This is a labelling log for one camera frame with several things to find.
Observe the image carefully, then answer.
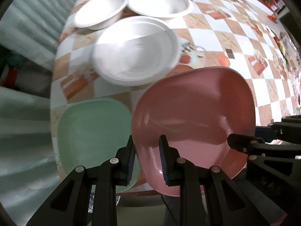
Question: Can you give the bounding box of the pink square plate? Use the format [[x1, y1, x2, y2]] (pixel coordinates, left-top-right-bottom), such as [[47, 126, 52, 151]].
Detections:
[[131, 67, 256, 196]]

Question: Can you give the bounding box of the green square plate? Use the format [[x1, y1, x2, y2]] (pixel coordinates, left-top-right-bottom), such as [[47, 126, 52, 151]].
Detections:
[[57, 97, 140, 193]]

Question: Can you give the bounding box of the white foam bowl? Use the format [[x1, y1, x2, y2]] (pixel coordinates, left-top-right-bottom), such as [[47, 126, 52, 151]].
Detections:
[[128, 0, 190, 19], [91, 16, 181, 86], [74, 0, 128, 30]]

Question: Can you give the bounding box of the blue checkered cloth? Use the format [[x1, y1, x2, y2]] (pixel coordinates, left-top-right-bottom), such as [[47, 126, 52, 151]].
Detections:
[[88, 192, 110, 213]]

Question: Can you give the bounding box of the clutter of packets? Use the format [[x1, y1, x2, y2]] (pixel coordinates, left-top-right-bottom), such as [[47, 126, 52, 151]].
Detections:
[[260, 0, 300, 112]]

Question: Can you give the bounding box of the teal curtain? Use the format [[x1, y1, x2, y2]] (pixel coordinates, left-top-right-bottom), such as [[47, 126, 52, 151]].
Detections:
[[1, 0, 76, 225]]

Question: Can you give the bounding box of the black cable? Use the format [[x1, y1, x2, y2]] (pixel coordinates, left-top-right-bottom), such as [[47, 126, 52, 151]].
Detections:
[[161, 195, 179, 226]]

